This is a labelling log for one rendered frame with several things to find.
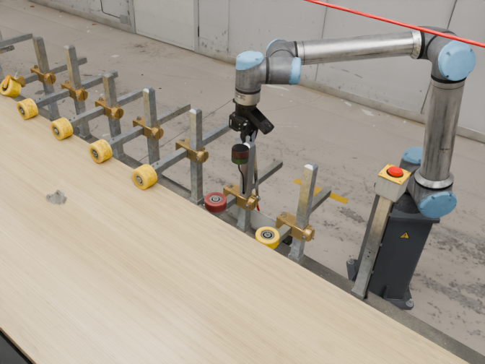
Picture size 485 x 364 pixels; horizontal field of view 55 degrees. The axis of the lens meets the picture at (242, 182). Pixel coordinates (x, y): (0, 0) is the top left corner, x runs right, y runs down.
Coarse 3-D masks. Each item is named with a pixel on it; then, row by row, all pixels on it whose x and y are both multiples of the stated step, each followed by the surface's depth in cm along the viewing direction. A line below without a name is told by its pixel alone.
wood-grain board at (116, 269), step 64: (0, 128) 201; (0, 192) 167; (128, 192) 170; (0, 256) 143; (64, 256) 144; (128, 256) 145; (192, 256) 147; (256, 256) 148; (0, 320) 125; (64, 320) 126; (128, 320) 127; (192, 320) 128; (256, 320) 129; (320, 320) 130; (384, 320) 131
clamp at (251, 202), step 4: (232, 184) 182; (224, 188) 179; (228, 188) 179; (232, 188) 179; (236, 188) 180; (224, 192) 180; (228, 192) 179; (232, 192) 178; (236, 192) 178; (236, 196) 177; (240, 196) 176; (252, 196) 176; (236, 200) 178; (240, 200) 177; (244, 200) 175; (248, 200) 175; (252, 200) 175; (256, 200) 176; (236, 204) 179; (240, 204) 178; (244, 204) 176; (248, 204) 175; (252, 204) 175; (256, 204) 178; (244, 208) 177; (248, 208) 176; (252, 208) 176
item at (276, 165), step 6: (276, 162) 196; (282, 162) 198; (264, 168) 193; (270, 168) 193; (276, 168) 196; (258, 174) 189; (264, 174) 190; (270, 174) 193; (258, 180) 187; (264, 180) 191; (228, 198) 176; (234, 198) 177; (228, 204) 175; (216, 216) 171
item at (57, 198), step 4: (56, 192) 166; (60, 192) 167; (64, 192) 168; (48, 196) 164; (52, 196) 164; (56, 196) 164; (60, 196) 166; (64, 196) 165; (48, 200) 164; (52, 200) 164; (56, 200) 163; (60, 200) 163; (64, 200) 164
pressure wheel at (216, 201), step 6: (216, 192) 171; (210, 198) 169; (216, 198) 168; (222, 198) 169; (204, 204) 169; (210, 204) 166; (216, 204) 166; (222, 204) 167; (210, 210) 167; (216, 210) 167; (222, 210) 168
